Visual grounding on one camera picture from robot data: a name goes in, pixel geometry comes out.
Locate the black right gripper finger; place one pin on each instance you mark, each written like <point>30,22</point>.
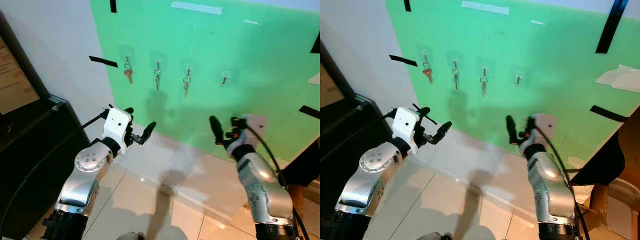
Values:
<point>512,129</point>
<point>216,129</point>

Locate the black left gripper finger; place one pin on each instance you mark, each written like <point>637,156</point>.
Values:
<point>129,110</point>
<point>424,111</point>
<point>149,130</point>
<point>444,131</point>

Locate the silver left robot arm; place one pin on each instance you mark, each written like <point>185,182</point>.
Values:
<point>367,185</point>
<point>82,182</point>

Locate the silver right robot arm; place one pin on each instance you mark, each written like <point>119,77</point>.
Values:
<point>552,190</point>
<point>260,190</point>

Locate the black cabinet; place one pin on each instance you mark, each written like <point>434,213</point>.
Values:
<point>25,160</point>
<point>340,145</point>

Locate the beige printed poster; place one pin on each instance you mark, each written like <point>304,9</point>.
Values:
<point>330,90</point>
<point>12,75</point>

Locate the crumpled white paper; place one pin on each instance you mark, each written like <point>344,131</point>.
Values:
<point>617,77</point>
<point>315,78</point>

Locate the grey robot foot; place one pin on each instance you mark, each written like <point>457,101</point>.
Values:
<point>442,236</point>
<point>130,236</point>

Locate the brown cardboard box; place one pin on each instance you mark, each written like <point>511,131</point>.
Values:
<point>630,150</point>

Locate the short black tape strip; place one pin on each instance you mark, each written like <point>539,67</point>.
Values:
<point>407,5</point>
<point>113,5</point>

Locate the small white tape piece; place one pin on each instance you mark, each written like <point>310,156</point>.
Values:
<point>538,22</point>
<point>251,22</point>

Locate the long black tape strip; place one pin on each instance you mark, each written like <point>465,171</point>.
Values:
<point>316,45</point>
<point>611,25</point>

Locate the wide white tape strip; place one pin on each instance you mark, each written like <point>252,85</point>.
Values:
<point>485,7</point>
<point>196,7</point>

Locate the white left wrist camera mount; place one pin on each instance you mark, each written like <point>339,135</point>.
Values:
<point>118,125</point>
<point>406,125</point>

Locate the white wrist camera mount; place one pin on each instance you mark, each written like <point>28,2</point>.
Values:
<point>406,125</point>
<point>545,124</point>
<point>255,125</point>
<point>118,125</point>

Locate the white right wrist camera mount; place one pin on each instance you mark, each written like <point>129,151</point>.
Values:
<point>545,124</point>
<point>255,125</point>

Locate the clear adhesive wall hook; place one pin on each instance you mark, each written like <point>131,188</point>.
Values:
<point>455,60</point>
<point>127,54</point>
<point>188,67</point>
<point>158,60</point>
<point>225,76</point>
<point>425,54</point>
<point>484,67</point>
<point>519,77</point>

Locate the green wall sheet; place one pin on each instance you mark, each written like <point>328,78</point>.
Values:
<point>250,60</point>
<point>550,50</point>

